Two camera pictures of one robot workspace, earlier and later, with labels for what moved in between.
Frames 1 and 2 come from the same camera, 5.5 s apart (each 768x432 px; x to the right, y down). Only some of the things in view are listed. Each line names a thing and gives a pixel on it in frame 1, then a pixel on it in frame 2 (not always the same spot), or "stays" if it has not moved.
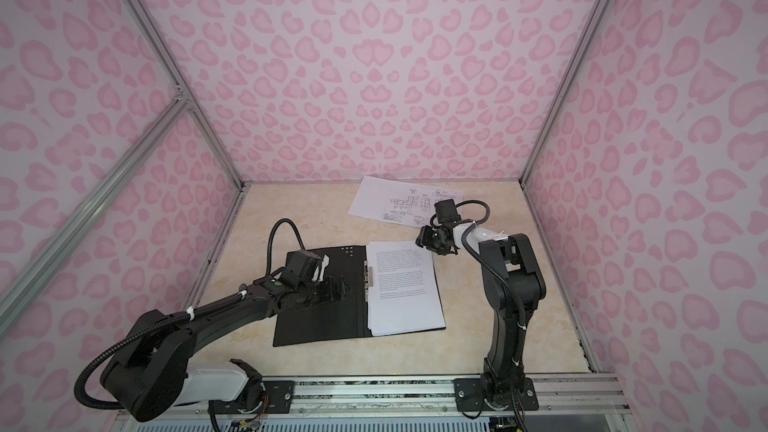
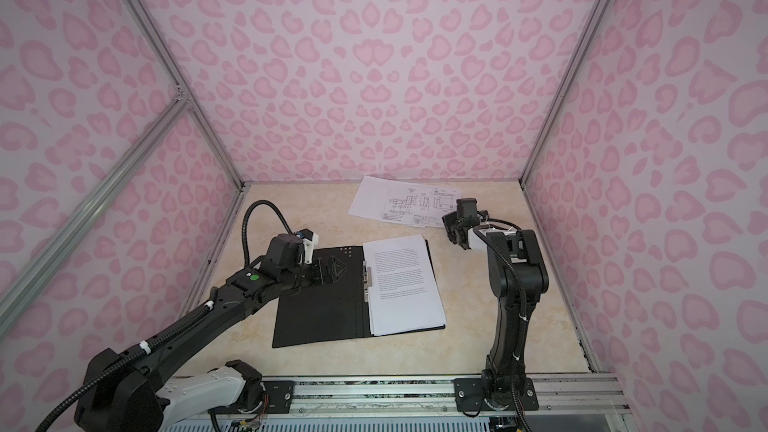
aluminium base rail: [560, 395] stays
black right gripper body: [433, 240] to [454, 228]
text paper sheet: [406, 294] stays
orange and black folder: [341, 320] stays
